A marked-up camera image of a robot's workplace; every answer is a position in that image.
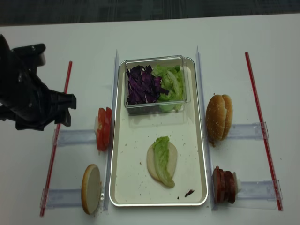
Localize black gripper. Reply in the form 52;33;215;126
0;49;77;131

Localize red tomato slice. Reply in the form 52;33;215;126
96;108;106;151
103;107;112;148

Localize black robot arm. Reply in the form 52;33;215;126
0;36;76;131

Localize green lettuce leaf on bun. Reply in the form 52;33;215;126
152;136;175;188

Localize green lettuce pieces in box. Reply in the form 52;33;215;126
151;65;183;102

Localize front red meat patty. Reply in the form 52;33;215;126
212;166;225;203

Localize red meat patty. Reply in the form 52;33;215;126
227;172;236;204
212;166;225;203
224;171;231;202

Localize left red strip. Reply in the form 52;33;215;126
39;61;73;218

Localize red strip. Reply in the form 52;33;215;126
39;61;73;218
245;52;283;211

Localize upright bun half left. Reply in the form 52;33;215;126
81;164;101;215

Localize shredded purple cabbage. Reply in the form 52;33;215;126
126;65;169;105

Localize white rectangular tray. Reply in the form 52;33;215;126
109;57;208;207

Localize clear plastic salad box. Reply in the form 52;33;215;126
124;55;190;116

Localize bottom bun slice on tray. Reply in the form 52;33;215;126
146;142;178;181

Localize dark food scrap on tray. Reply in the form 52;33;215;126
177;189;195;200

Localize right clear long divider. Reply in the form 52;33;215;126
196;46;218;211

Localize sesame bun top front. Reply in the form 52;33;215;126
205;95;227;142

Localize sesame bun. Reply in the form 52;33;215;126
222;94;233;140
205;95;227;142

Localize sesame bun top rear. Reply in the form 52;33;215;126
222;94;233;140

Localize white patty stand block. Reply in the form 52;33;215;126
232;172;241;194

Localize right red strip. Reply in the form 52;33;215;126
245;52;283;211

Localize clear rail upper left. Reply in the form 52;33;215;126
57;129;96;146

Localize clear rail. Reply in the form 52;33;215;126
227;122;269;140
236;180;282;201
40;188;82;209
57;129;96;146

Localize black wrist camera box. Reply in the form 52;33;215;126
12;44;46;69

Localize clear rail lower left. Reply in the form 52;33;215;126
40;188;82;209

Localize clear rail upper right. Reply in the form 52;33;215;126
227;122;269;140

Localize clear rail lower right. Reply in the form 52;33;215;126
236;180;282;201

